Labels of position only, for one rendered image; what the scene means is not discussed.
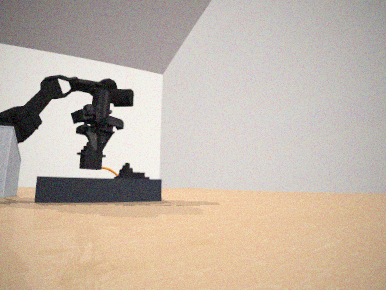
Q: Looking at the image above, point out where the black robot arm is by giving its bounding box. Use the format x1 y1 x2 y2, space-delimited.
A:
0 75 134 144

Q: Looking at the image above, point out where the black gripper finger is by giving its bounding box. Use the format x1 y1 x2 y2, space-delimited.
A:
82 132 97 150
93 128 115 154

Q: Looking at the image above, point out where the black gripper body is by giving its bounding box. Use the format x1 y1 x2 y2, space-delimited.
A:
76 103 124 135

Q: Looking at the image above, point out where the dark grey micro servo with orange cable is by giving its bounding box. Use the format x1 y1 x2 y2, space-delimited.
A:
77 142 118 176

